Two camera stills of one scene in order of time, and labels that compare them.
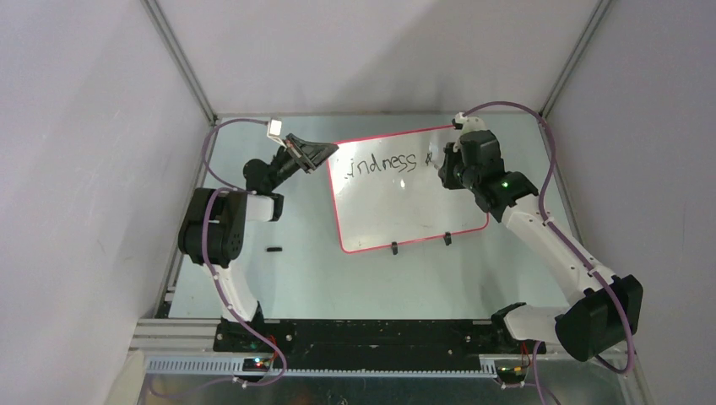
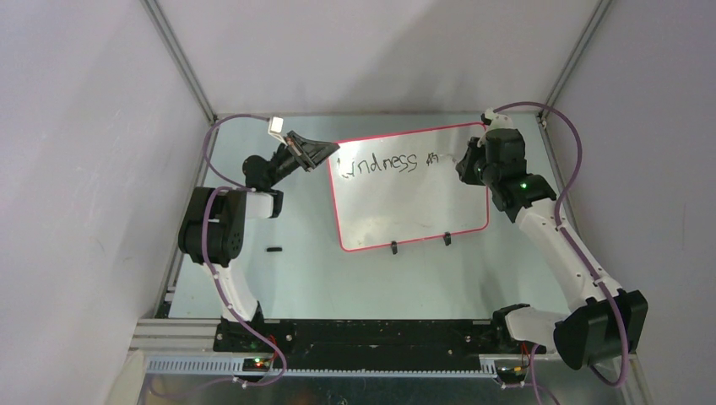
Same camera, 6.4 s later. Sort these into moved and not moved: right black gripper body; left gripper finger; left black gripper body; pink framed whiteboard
Moved: right black gripper body
Not moved: left gripper finger; pink framed whiteboard; left black gripper body
